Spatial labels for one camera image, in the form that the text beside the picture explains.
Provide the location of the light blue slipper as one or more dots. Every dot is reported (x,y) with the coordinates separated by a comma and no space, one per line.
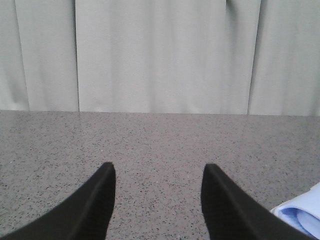
(302,212)

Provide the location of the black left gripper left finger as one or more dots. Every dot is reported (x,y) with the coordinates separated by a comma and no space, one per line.
(84,215)

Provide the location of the pale grey-green curtain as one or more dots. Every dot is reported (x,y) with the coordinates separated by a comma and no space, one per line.
(250,57)

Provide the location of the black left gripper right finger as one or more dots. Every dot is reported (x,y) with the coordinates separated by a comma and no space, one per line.
(231,214)

